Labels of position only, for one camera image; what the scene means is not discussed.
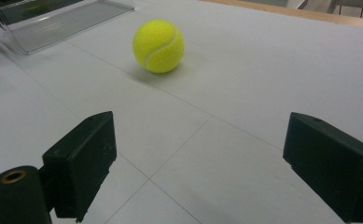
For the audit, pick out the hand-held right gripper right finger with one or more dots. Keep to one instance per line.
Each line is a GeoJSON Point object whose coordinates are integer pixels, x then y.
{"type": "Point", "coordinates": [331, 161]}

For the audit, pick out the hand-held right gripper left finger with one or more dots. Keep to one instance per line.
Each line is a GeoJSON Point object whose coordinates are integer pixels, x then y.
{"type": "Point", "coordinates": [79, 161]}

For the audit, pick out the clear plastic tray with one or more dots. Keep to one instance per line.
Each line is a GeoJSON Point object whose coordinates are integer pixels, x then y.
{"type": "Point", "coordinates": [61, 25]}

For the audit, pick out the yellow tennis ball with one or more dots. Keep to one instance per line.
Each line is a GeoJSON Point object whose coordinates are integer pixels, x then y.
{"type": "Point", "coordinates": [158, 46]}

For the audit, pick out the white cover board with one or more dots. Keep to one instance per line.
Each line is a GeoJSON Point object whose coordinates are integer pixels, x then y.
{"type": "Point", "coordinates": [232, 93]}

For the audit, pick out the wooden table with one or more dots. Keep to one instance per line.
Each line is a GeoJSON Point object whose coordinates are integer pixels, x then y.
{"type": "Point", "coordinates": [294, 13]}

